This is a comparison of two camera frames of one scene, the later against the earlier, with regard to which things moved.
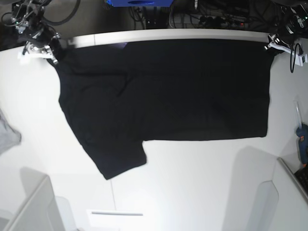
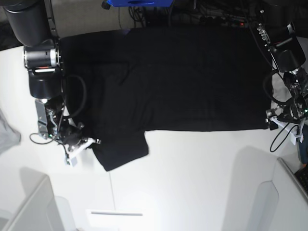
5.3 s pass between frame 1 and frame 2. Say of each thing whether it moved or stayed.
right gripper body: moved
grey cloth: stayed
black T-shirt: moved
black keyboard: stayed
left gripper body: moved
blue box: stayed
